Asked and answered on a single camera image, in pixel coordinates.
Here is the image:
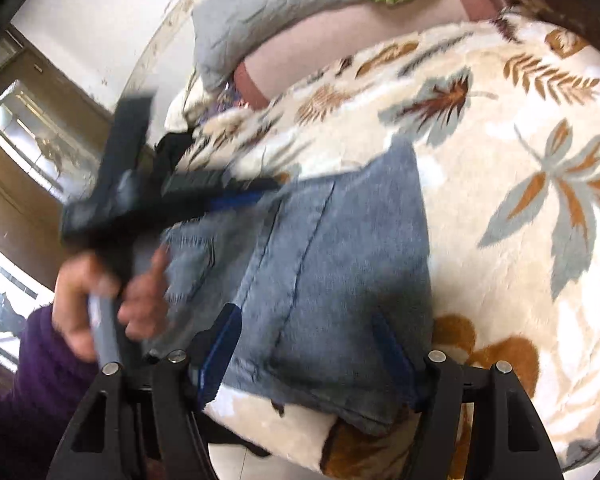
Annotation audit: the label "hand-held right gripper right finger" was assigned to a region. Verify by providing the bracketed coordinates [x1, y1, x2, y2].
[372, 314, 566, 480]

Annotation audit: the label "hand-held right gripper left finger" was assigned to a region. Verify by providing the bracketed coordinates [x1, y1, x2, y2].
[45, 304, 244, 480]

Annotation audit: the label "blue denim pants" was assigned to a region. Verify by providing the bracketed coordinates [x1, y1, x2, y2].
[150, 141, 437, 437]

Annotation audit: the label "person's left hand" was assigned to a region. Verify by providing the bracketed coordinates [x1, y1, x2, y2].
[51, 247, 172, 364]

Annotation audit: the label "black cloth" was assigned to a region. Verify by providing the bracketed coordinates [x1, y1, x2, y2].
[154, 130, 197, 177]

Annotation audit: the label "wooden cabinet with glass door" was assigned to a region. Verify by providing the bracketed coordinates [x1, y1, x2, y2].
[0, 25, 147, 292]

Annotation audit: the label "leaf print blanket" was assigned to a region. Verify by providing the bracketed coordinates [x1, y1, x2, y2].
[165, 10, 600, 480]

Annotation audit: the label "grey pillow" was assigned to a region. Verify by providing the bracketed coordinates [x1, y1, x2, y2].
[190, 0, 367, 94]

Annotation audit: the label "pink bed sheet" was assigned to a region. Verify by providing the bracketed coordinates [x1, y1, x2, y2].
[232, 0, 512, 111]

